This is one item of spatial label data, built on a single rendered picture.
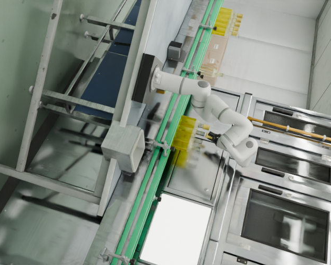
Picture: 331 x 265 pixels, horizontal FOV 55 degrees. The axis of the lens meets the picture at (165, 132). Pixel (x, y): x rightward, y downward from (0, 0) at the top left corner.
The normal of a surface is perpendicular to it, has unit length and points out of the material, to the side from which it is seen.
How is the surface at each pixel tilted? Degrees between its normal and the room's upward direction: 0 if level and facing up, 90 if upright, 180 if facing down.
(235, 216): 90
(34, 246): 90
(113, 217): 90
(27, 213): 90
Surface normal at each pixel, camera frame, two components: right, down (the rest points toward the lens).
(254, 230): 0.01, -0.52
